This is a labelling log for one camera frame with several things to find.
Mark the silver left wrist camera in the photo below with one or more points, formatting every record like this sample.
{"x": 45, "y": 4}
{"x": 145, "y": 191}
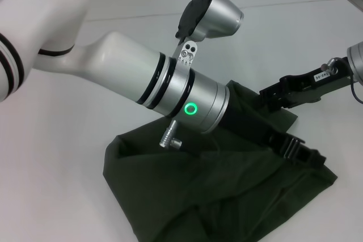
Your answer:
{"x": 215, "y": 15}

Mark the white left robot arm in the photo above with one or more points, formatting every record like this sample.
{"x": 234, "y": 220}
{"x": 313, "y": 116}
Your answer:
{"x": 99, "y": 63}

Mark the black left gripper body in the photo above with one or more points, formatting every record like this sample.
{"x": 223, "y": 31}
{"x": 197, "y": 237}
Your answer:
{"x": 249, "y": 128}

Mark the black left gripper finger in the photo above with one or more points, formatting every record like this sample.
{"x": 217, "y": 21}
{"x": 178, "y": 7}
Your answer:
{"x": 303, "y": 151}

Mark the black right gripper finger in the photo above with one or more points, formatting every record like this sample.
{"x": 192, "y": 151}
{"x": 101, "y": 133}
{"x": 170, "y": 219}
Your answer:
{"x": 280, "y": 103}
{"x": 272, "y": 90}

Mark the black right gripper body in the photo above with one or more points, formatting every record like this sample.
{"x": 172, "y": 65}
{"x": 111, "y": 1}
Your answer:
{"x": 317, "y": 83}

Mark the dark green FREE T-shirt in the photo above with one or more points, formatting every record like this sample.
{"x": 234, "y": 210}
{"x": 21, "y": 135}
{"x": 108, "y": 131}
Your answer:
{"x": 198, "y": 196}

